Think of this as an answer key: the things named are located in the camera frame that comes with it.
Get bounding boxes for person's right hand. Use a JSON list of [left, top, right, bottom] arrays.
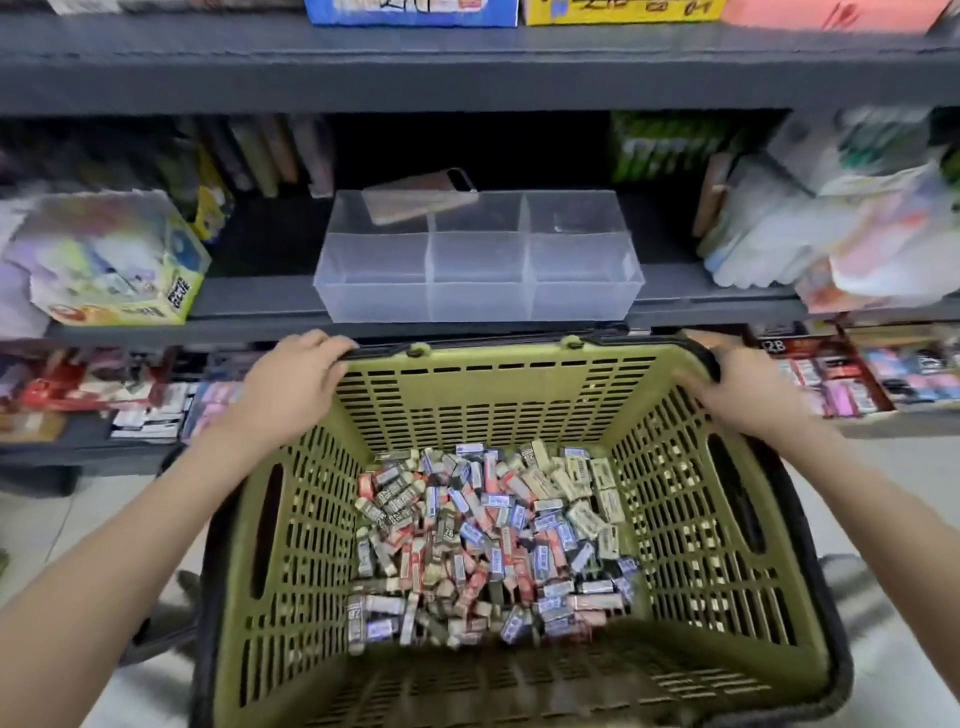
[[675, 330, 816, 445]]

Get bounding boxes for stack of white black packets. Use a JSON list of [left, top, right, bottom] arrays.
[[110, 381, 198, 442]]

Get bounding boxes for brown flat case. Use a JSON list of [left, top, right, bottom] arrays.
[[362, 168, 480, 228]]

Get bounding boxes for person's left forearm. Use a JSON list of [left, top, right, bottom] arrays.
[[0, 421, 265, 728]]

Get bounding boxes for grey metal shelving unit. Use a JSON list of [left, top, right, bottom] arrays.
[[0, 0, 960, 481]]

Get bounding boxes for blue display box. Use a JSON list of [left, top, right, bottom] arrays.
[[303, 0, 520, 28]]

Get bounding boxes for stack of red packets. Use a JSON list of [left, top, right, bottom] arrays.
[[13, 346, 177, 415]]

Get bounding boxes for tan cardboard display box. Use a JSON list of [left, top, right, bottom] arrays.
[[843, 324, 960, 412]]

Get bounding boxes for green plastic shopping basket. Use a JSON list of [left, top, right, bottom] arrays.
[[189, 330, 855, 728]]

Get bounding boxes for colourful cartoon print box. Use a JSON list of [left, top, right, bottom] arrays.
[[3, 189, 213, 328]]

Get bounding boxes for person's right forearm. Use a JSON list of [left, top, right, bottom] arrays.
[[772, 408, 960, 702]]

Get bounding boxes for pile of small wrapped erasers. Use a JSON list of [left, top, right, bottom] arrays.
[[345, 441, 640, 655]]

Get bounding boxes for yellow display box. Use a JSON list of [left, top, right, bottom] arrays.
[[522, 0, 727, 27]]

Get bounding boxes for red cardboard display box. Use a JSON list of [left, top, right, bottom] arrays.
[[748, 321, 895, 420]]

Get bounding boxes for stack of green packets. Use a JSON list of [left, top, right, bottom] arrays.
[[609, 111, 755, 183]]

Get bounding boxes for person's left hand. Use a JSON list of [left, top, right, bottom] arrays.
[[216, 330, 360, 456]]

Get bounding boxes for row of thin notebooks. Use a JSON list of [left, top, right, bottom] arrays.
[[191, 114, 337, 202]]

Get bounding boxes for pink display box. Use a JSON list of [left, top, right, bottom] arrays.
[[721, 0, 952, 35]]

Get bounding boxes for stack of pink packets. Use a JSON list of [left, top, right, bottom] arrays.
[[182, 378, 247, 440]]

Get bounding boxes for clear plastic divided organizer box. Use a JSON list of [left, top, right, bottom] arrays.
[[313, 189, 646, 325]]

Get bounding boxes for pile of white plastic packets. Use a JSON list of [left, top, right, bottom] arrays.
[[693, 106, 960, 315]]

